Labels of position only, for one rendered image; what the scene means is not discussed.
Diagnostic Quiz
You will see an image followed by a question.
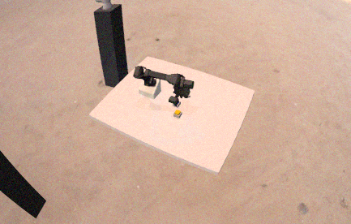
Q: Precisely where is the yellow button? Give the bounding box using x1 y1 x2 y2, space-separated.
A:
173 110 182 118

